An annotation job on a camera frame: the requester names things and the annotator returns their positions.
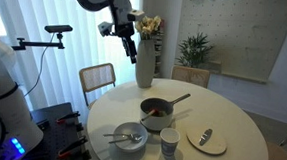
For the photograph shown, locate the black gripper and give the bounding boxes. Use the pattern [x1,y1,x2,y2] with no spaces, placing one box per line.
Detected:
[112,20,140,65]

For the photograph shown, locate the red spatula with wooden handle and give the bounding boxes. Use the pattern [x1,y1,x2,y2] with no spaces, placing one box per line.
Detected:
[140,107,161,123]

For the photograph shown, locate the green broccoli floret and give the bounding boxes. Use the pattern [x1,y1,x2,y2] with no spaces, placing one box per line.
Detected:
[158,109,170,119]

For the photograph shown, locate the white bowl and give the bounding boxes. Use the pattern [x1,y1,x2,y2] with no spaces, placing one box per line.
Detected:
[111,120,150,154]

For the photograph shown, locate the tall grey vase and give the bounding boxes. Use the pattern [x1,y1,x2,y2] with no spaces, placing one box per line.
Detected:
[133,39,158,90]

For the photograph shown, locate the green potted plant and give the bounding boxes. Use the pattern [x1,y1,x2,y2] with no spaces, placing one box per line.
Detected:
[175,30,215,69]

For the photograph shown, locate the metal fork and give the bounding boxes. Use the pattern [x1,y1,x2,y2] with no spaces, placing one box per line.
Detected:
[102,131,141,140]

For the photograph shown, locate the metal spoon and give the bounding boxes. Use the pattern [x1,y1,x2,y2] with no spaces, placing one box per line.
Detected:
[108,132,144,147]

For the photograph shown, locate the red and black clamp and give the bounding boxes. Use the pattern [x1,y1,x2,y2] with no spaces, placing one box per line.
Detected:
[55,109,81,126]
[57,134,89,160]

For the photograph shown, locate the blue striped paper cup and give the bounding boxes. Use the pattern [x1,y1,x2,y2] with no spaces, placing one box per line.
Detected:
[158,126,183,158]

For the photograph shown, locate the black perforated workbench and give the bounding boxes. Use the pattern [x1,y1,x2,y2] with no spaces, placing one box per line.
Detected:
[17,99,96,160]

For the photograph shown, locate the beige plate with utensil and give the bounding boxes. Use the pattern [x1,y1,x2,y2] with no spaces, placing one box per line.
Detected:
[184,125,229,157]

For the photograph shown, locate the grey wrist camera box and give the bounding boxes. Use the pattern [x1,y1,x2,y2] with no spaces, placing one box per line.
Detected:
[97,20,115,38]

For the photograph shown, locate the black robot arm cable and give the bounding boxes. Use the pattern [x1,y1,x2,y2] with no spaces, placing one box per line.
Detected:
[100,0,122,26]

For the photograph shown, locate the black stereo camera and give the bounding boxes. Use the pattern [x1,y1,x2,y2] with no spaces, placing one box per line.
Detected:
[43,23,74,36]

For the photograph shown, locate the white pot with long handle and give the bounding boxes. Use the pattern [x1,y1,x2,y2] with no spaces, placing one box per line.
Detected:
[137,90,192,134]

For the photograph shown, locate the thin black camera cable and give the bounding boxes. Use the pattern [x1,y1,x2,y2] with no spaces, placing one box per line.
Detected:
[23,32,55,99]

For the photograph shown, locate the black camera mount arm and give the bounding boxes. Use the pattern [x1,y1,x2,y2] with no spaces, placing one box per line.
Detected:
[10,30,66,55]

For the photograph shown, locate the beige wall pegboard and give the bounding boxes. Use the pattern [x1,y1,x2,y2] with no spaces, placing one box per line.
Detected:
[173,0,287,83]

